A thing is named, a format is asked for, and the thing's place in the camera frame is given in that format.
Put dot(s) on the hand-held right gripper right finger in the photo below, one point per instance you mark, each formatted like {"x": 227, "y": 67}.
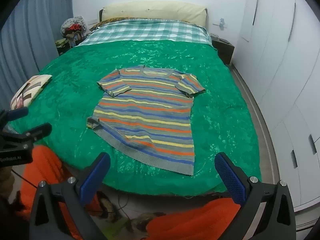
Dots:
{"x": 231, "y": 177}

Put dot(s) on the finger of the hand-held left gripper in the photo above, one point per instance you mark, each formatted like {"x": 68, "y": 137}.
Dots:
{"x": 18, "y": 113}
{"x": 37, "y": 131}

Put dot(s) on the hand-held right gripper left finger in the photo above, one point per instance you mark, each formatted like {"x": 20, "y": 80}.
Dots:
{"x": 93, "y": 177}

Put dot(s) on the striped knit t-shirt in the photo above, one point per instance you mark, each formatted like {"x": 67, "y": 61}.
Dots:
{"x": 147, "y": 115}

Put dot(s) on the pile of clothes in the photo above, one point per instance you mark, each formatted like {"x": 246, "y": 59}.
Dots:
{"x": 72, "y": 28}

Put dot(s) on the cream patterned cushion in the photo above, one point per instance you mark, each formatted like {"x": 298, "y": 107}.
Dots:
{"x": 30, "y": 90}

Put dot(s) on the brown furry slipper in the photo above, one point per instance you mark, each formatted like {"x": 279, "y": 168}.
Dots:
{"x": 143, "y": 221}
{"x": 107, "y": 207}

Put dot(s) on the person's orange pants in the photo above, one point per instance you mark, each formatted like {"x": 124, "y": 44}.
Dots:
{"x": 50, "y": 165}

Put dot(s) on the green velvet blanket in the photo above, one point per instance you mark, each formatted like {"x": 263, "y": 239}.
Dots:
{"x": 220, "y": 105}

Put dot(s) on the grey blue curtain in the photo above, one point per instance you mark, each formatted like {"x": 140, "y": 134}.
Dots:
{"x": 37, "y": 30}

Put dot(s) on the white wardrobe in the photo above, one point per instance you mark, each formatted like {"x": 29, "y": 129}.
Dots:
{"x": 287, "y": 80}

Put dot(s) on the dark wooden nightstand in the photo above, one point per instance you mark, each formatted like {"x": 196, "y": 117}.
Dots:
{"x": 225, "y": 51}

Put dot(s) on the black remote control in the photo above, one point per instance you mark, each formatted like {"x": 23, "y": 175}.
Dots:
{"x": 223, "y": 40}

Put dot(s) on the green checked bed sheet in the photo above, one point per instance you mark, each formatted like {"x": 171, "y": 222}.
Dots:
{"x": 150, "y": 30}

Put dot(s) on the wall hook fixture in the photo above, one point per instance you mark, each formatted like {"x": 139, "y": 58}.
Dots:
{"x": 220, "y": 23}

